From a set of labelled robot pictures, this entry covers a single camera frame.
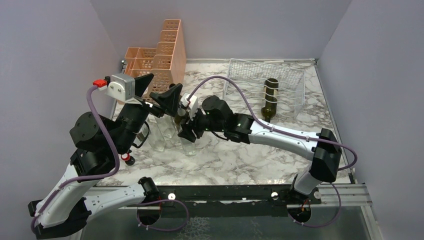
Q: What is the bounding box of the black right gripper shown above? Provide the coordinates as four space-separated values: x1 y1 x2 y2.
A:
177 105 226 143

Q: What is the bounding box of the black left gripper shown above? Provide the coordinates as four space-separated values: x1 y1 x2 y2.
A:
114 73 184 153

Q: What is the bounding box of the green wine bottle white label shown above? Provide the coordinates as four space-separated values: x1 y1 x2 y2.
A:
261 78 279 123

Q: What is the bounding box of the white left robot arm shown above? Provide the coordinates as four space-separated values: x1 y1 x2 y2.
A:
28 73 183 240

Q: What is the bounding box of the green bottle grey foil neck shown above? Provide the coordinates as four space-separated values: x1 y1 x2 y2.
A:
173 103 187 133

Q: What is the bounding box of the clear tall glass bottle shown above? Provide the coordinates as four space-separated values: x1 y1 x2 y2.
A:
156 115 176 139

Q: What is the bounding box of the clear liquor bottle red label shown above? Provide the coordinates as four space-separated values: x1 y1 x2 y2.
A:
147 116 166 152

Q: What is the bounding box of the pink plastic organizer basket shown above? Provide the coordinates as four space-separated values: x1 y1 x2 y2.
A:
122 19 187 102

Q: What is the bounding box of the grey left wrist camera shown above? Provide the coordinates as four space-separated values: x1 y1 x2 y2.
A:
105 73 136 102

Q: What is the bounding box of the black metal base rail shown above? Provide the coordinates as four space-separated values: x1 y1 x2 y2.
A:
125 183 322 220

